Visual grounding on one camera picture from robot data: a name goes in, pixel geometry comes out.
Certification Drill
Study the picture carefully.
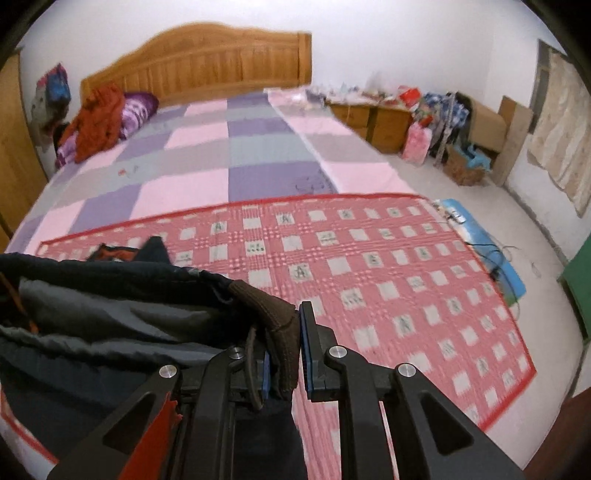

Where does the pile of small household clutter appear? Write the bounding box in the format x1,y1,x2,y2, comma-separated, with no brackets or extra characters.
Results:
309,74,423,109

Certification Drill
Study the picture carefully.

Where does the colourful hanging bag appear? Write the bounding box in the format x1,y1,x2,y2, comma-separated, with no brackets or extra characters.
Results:
31,64,72,134

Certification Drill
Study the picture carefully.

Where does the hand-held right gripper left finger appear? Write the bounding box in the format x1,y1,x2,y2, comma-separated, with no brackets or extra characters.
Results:
46,346,271,480

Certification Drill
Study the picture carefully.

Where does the blue floor mat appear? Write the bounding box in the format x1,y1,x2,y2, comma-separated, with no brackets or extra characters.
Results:
441,198,527,306

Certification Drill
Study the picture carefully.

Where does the wooden wardrobe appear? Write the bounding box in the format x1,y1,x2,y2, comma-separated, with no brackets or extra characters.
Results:
0,48,49,241

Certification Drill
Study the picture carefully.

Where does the orange jacket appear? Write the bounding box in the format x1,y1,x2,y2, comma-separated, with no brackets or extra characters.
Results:
60,84,126,163

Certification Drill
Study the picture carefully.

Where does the wooden headboard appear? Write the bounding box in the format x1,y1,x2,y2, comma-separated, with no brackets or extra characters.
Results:
79,24,314,109

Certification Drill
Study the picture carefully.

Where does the red checked quilted mat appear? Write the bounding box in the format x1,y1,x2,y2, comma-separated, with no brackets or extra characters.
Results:
0,193,537,480

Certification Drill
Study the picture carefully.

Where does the wooden nightstand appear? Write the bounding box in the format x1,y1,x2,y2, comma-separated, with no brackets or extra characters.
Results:
325,99,414,154

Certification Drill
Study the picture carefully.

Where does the plaid clothes pile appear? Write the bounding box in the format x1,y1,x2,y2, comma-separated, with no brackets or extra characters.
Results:
418,91,472,139

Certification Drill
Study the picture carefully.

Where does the small brown basket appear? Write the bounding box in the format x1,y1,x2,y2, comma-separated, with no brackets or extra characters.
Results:
444,145,488,186

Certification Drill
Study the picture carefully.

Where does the pink bag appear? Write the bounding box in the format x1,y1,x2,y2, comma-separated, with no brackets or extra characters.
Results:
403,121,434,164

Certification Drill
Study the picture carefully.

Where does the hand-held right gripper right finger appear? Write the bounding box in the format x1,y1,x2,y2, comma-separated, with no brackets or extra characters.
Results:
300,301,527,480

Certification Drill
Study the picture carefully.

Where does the thin black cable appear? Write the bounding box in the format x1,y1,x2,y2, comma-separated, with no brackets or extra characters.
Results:
475,242,543,319

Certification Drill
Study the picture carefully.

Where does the beige patterned curtain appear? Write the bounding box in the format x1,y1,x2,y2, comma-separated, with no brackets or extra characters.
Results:
526,46,591,217

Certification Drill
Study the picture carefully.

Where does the dark navy padded jacket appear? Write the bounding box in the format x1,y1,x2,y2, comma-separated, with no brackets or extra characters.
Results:
0,236,308,480

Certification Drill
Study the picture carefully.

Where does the brown wooden door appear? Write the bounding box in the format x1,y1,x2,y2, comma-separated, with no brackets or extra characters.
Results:
531,385,591,480

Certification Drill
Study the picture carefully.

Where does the bed with patchwork sheet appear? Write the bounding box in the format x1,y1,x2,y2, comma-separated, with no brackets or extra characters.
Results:
0,88,539,480

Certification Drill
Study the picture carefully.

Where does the green cabinet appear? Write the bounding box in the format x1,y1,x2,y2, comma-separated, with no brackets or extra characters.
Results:
558,251,591,342

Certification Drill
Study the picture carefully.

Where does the large cardboard box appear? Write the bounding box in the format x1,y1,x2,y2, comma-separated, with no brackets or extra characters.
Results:
455,92,506,153

